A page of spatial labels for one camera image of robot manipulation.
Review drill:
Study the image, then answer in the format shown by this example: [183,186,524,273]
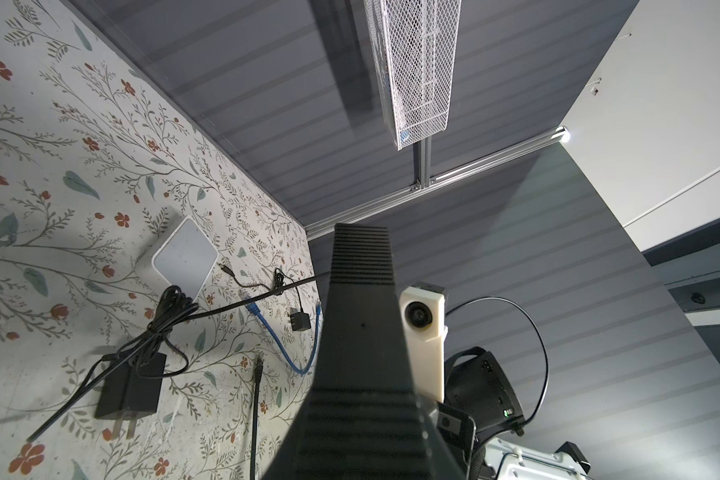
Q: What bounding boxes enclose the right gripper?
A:
[437,347,525,444]

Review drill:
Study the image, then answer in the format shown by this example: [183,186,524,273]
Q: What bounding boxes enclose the blue ethernet cable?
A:
[244,299,324,377]

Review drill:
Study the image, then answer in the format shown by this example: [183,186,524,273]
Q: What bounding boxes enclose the white box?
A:
[149,217,219,300]

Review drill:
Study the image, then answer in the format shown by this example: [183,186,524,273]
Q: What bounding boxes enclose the black cable with plug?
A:
[26,271,331,444]

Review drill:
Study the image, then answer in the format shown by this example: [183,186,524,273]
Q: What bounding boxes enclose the small black power adapter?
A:
[94,353,166,441]

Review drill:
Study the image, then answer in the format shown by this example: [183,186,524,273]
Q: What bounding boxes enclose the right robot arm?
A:
[437,347,591,479]

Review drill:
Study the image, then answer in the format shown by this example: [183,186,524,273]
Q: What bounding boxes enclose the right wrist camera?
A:
[399,282,448,402]

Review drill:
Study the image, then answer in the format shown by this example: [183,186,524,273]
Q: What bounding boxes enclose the long black cable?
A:
[249,357,265,480]

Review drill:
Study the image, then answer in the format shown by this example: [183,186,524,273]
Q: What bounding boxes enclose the white mesh wall basket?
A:
[364,0,462,150]

